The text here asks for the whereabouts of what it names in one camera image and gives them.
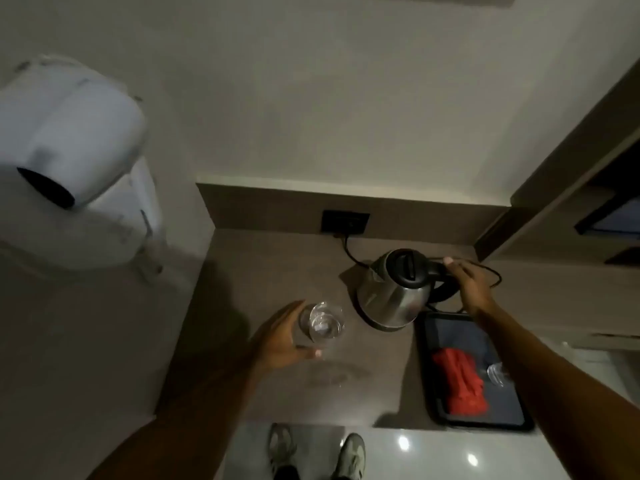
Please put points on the person's right hand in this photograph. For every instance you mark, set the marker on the person's right hand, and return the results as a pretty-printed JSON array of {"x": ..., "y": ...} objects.
[{"x": 474, "y": 289}]

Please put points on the person's left hand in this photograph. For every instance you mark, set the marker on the person's left hand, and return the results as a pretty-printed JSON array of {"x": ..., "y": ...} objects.
[{"x": 277, "y": 342}]

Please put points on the person's right fingers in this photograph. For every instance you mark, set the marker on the person's right fingers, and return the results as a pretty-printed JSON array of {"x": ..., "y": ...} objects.
[{"x": 457, "y": 267}]

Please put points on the person's left thumb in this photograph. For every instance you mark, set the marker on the person's left thumb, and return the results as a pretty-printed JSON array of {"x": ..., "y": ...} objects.
[{"x": 309, "y": 353}]

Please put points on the clear drinking glass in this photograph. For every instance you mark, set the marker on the clear drinking glass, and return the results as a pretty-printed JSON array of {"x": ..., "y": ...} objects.
[
  {"x": 496, "y": 373},
  {"x": 325, "y": 324}
]

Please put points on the stainless steel electric kettle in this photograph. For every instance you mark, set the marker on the stainless steel electric kettle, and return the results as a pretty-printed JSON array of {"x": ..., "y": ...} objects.
[{"x": 395, "y": 289}]

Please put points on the person's right forearm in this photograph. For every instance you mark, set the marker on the person's right forearm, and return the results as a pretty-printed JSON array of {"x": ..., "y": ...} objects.
[{"x": 555, "y": 389}]

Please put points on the person's left forearm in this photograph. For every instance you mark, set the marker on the person's left forearm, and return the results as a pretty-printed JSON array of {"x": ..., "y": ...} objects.
[{"x": 185, "y": 424}]

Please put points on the black serving tray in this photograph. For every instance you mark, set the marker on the black serving tray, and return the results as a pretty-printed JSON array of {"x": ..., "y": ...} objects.
[{"x": 450, "y": 334}]

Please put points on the person's left shoe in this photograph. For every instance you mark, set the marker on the person's left shoe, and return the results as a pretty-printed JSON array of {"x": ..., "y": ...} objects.
[{"x": 281, "y": 449}]

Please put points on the person's shoe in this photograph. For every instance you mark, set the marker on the person's shoe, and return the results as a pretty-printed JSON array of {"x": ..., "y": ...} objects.
[
  {"x": 350, "y": 457},
  {"x": 281, "y": 449}
]

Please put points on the person's right shoe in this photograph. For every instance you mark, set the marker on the person's right shoe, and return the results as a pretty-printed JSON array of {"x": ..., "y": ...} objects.
[{"x": 350, "y": 457}]

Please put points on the red folded cloth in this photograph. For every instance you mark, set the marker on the red folded cloth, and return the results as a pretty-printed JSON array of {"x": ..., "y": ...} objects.
[{"x": 460, "y": 379}]

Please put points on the brown wooden cabinet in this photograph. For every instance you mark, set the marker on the brown wooden cabinet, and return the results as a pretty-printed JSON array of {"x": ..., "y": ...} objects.
[{"x": 575, "y": 164}]

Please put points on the black wall socket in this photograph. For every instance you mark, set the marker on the black wall socket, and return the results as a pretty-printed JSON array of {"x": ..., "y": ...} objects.
[{"x": 345, "y": 222}]

